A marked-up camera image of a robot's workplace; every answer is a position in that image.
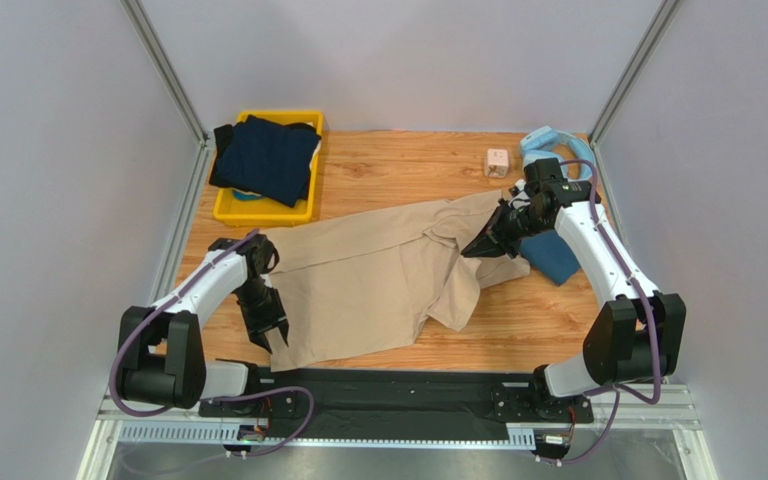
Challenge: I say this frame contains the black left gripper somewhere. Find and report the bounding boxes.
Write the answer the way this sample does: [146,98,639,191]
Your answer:
[234,278,290,353]

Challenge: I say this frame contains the beige t-shirt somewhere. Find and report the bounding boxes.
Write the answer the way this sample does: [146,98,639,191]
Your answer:
[265,191,530,372]

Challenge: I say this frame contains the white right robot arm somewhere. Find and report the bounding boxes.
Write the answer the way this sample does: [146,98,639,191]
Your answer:
[461,158,687,404]

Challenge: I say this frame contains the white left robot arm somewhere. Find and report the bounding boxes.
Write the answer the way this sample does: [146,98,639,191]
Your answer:
[109,230,290,417]

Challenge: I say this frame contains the teal folded t-shirt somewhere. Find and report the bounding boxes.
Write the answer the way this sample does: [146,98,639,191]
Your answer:
[519,231,581,286]

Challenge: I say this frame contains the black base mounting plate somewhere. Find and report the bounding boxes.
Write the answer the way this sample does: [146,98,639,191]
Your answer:
[199,367,594,441]

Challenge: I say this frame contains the small pink cube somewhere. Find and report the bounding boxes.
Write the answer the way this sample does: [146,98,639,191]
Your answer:
[483,149,510,178]

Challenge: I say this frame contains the light blue headphones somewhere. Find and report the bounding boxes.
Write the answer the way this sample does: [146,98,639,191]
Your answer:
[519,126,596,170]

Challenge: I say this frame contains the yellow plastic bin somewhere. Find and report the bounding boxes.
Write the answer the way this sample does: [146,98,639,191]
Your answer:
[213,110,325,227]

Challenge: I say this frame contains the navy blue t-shirt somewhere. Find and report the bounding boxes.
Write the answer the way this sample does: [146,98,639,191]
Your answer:
[209,115,322,208]

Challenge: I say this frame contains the right aluminium corner post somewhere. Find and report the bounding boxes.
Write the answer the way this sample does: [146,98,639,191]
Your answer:
[588,0,684,149]

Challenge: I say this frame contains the aluminium corner post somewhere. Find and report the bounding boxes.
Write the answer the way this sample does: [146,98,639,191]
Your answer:
[588,0,684,149]
[120,0,209,146]

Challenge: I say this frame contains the left aluminium corner post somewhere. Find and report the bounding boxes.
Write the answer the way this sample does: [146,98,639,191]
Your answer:
[120,0,209,146]

